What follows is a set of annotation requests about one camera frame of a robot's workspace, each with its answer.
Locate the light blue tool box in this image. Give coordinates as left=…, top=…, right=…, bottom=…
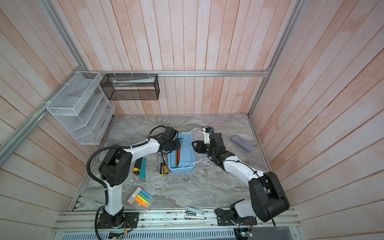
left=167, top=132, right=195, bottom=174

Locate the black yellow utility knife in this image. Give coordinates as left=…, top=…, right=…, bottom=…
left=133, top=158, right=143, bottom=176

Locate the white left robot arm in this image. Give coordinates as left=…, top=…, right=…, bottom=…
left=99, top=126, right=181, bottom=217

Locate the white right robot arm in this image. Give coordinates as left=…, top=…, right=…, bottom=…
left=192, top=127, right=290, bottom=225

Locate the highlighter pack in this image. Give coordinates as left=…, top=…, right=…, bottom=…
left=126, top=186, right=155, bottom=210

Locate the lilac fabric glasses case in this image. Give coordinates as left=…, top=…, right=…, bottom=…
left=231, top=135, right=254, bottom=152

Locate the white stapler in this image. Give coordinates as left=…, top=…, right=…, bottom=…
left=184, top=207, right=205, bottom=220

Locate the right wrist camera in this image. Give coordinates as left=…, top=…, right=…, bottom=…
left=201, top=126, right=215, bottom=144

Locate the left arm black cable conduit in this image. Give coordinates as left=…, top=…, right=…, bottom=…
left=86, top=125, right=167, bottom=240

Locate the teal handled tool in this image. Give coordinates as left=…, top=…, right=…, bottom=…
left=139, top=158, right=147, bottom=181

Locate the black mesh wall basket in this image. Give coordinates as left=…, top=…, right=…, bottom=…
left=101, top=73, right=160, bottom=101

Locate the white wire mesh shelf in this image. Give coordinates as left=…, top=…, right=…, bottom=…
left=47, top=72, right=115, bottom=145

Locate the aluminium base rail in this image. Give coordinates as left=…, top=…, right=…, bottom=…
left=52, top=209, right=301, bottom=233

